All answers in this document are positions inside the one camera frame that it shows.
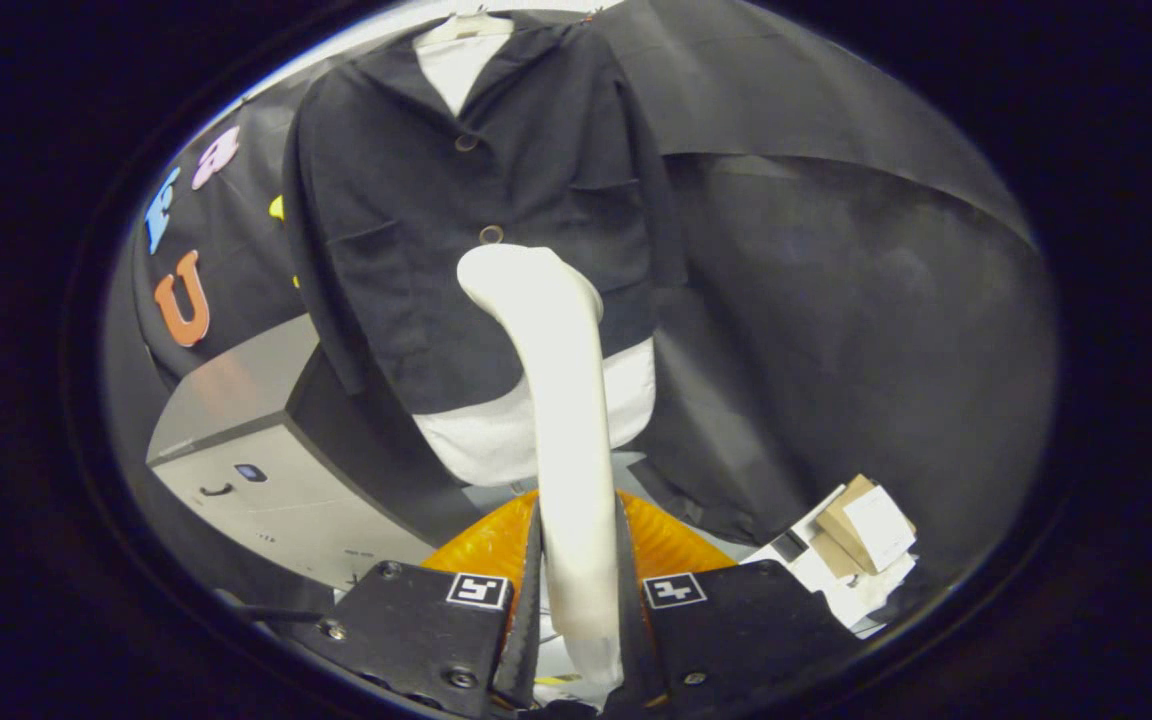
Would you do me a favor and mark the black backdrop cloth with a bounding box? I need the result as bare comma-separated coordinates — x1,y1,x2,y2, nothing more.
101,0,1057,611

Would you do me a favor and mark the grey metal drawer cabinet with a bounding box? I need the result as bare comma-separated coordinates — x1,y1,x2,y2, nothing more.
146,313,467,591

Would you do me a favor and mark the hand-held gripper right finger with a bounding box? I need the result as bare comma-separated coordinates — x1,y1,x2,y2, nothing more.
616,490,862,713

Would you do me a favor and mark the black blazer jacket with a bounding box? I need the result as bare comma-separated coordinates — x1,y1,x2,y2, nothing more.
283,10,687,416

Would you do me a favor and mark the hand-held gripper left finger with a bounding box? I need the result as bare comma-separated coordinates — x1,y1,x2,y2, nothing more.
286,490,545,719

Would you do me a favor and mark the white garment steamer with hose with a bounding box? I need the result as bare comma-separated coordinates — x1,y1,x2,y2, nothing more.
456,243,627,701

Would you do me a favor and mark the brown cardboard box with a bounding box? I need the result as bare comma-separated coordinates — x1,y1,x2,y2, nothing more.
814,474,919,579

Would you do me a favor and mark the white mannequin torso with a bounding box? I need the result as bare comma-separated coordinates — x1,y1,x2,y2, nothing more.
411,10,657,488

